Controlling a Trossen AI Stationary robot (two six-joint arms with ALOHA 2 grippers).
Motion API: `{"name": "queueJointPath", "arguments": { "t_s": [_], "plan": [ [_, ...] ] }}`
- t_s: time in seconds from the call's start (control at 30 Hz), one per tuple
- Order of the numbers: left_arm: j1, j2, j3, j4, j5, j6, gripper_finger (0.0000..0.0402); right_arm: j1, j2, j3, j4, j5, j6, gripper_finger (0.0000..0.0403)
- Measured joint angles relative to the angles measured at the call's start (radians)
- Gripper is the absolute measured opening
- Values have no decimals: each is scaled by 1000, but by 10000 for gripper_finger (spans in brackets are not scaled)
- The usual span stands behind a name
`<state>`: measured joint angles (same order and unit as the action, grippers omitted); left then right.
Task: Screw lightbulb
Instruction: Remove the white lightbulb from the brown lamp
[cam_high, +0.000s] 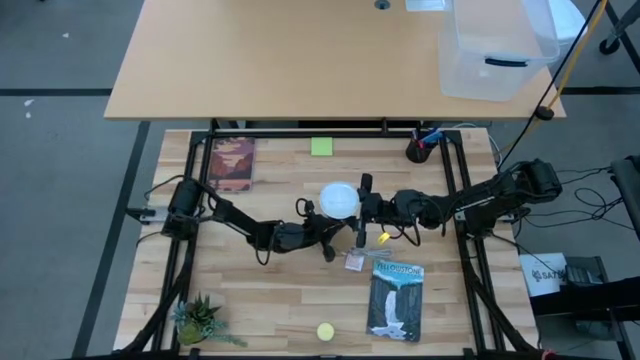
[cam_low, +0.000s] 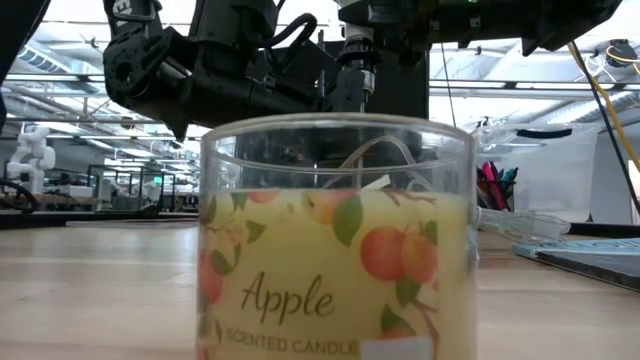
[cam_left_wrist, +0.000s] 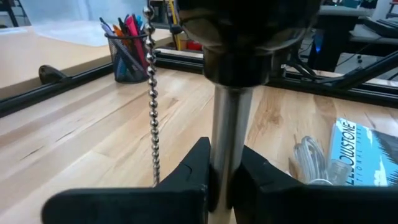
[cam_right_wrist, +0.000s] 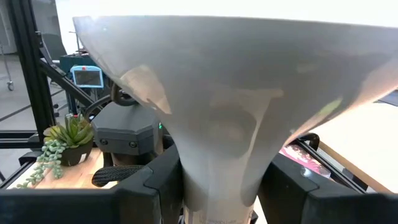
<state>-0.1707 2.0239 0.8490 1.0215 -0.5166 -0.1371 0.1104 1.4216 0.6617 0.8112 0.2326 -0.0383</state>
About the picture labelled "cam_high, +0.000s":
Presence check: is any black stand leg with caster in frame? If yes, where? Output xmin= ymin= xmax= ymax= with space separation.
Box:
xmin=598 ymin=0 xmax=640 ymax=56

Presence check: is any canyon sunset notebook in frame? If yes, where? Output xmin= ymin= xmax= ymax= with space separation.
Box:
xmin=207 ymin=136 xmax=256 ymax=193

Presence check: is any green sticky note pad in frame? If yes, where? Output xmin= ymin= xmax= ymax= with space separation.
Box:
xmin=310 ymin=136 xmax=334 ymax=157

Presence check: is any artificial succulent plant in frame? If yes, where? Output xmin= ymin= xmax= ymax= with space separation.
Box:
xmin=171 ymin=293 xmax=249 ymax=349

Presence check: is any black pen cup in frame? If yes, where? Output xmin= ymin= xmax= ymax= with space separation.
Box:
xmin=404 ymin=137 xmax=434 ymax=165

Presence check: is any black floor cable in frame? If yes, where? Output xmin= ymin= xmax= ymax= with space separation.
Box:
xmin=514 ymin=167 xmax=626 ymax=236

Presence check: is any black aluminium frame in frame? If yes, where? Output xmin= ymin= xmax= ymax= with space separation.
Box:
xmin=119 ymin=127 xmax=539 ymax=360

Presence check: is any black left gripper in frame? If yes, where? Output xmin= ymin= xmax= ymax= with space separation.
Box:
xmin=294 ymin=198 xmax=352 ymax=263

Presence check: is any white paper sheet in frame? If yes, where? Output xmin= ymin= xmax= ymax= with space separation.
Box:
xmin=404 ymin=0 xmax=448 ymax=13

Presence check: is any black cart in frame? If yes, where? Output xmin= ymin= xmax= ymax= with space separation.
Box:
xmin=529 ymin=287 xmax=640 ymax=360

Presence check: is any white printed box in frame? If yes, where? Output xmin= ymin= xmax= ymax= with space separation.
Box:
xmin=518 ymin=252 xmax=569 ymax=298

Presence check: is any clear lamp power cord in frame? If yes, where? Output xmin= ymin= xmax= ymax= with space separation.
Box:
xmin=343 ymin=247 xmax=384 ymax=273

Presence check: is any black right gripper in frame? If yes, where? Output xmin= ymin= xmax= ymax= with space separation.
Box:
xmin=348 ymin=173 xmax=396 ymax=249

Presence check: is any black electronic device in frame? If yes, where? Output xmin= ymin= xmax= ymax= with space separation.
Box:
xmin=564 ymin=255 xmax=609 ymax=286

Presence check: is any clear plastic storage bin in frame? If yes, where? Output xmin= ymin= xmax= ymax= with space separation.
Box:
xmin=438 ymin=0 xmax=561 ymax=102

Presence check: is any long black cable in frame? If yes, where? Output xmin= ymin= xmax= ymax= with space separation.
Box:
xmin=497 ymin=0 xmax=604 ymax=171

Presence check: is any light wooden desk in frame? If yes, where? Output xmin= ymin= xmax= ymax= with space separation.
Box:
xmin=103 ymin=0 xmax=567 ymax=121

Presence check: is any Yellowstone waterfall booklet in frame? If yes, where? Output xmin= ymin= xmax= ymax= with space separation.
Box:
xmin=366 ymin=258 xmax=425 ymax=344

